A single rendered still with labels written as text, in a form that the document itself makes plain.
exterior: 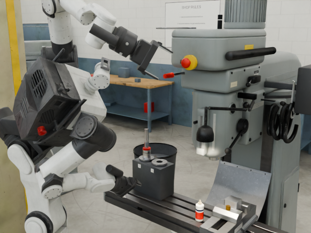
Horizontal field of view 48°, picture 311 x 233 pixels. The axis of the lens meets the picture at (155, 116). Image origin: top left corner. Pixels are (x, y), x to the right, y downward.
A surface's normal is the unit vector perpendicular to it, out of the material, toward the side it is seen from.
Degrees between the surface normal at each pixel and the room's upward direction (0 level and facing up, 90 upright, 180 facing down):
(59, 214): 75
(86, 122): 53
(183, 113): 90
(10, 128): 90
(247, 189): 64
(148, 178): 90
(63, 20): 116
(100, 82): 111
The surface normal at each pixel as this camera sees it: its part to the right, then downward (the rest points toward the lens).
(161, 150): -0.33, 0.17
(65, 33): 0.67, 0.57
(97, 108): 0.79, 0.04
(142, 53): 0.19, 0.24
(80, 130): -0.42, -0.41
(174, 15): -0.62, 0.19
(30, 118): -0.74, 0.00
